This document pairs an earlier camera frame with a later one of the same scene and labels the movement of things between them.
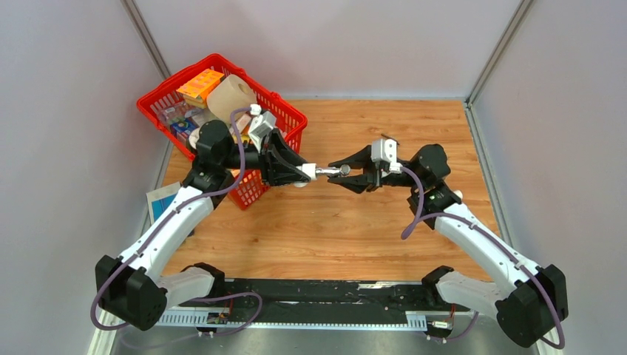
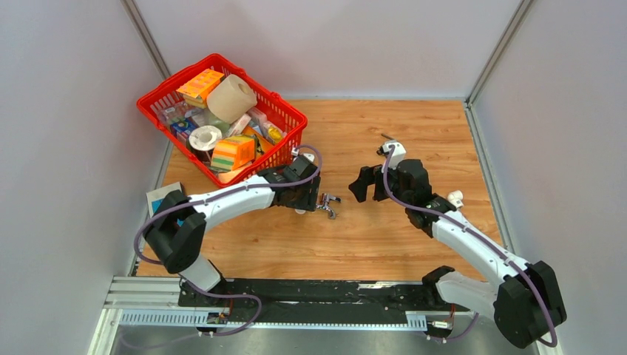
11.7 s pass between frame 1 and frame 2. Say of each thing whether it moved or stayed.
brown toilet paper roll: stayed
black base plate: stayed
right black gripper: moved
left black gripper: moved
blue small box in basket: stayed
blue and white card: stayed
